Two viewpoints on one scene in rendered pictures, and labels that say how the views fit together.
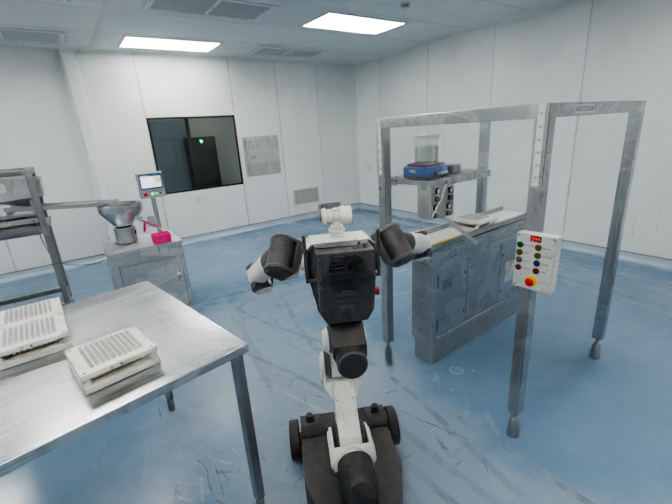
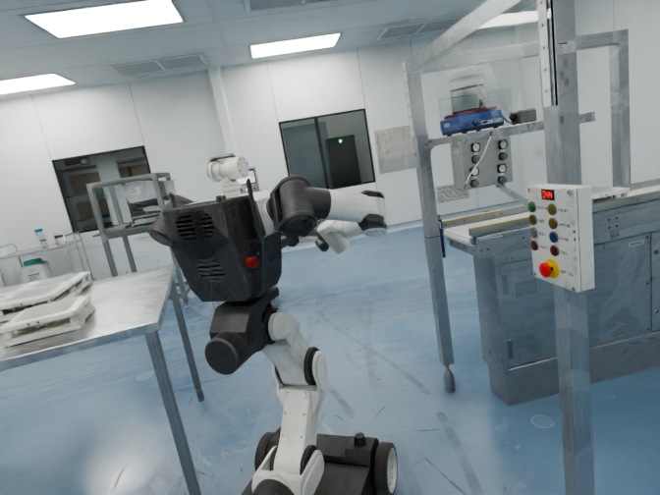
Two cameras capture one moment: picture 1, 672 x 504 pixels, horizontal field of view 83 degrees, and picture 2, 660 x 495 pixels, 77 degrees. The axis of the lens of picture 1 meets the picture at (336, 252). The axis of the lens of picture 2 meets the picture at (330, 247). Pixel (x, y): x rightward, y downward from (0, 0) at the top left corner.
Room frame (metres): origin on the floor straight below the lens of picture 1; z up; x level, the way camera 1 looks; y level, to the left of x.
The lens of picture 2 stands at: (0.37, -0.87, 1.34)
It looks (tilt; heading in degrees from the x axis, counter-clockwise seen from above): 12 degrees down; 28
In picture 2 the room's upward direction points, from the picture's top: 10 degrees counter-clockwise
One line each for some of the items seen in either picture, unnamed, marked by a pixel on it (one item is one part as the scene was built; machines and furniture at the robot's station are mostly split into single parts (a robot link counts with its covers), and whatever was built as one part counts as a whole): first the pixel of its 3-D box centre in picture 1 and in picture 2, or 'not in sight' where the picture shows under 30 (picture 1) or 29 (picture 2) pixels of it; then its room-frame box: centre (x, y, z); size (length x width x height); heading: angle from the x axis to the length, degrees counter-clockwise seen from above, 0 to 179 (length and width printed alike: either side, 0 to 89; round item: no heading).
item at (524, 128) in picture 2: (438, 176); (504, 131); (2.52, -0.71, 1.33); 0.62 x 0.38 x 0.04; 126
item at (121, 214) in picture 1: (130, 222); not in sight; (3.56, 1.94, 0.95); 0.49 x 0.36 x 0.37; 124
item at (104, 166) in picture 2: not in sight; (108, 190); (4.55, 4.93, 1.43); 1.32 x 0.01 x 1.11; 124
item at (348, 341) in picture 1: (346, 339); (244, 327); (1.31, -0.02, 0.88); 0.28 x 0.13 x 0.18; 7
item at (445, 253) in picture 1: (471, 234); (583, 218); (2.73, -1.03, 0.85); 1.30 x 0.29 x 0.10; 126
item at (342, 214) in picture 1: (337, 218); (230, 173); (1.40, -0.01, 1.35); 0.10 x 0.07 x 0.09; 97
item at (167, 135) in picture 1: (198, 153); (328, 152); (6.45, 2.15, 1.43); 1.38 x 0.01 x 1.16; 124
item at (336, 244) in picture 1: (341, 273); (231, 242); (1.34, -0.02, 1.15); 0.34 x 0.30 x 0.36; 97
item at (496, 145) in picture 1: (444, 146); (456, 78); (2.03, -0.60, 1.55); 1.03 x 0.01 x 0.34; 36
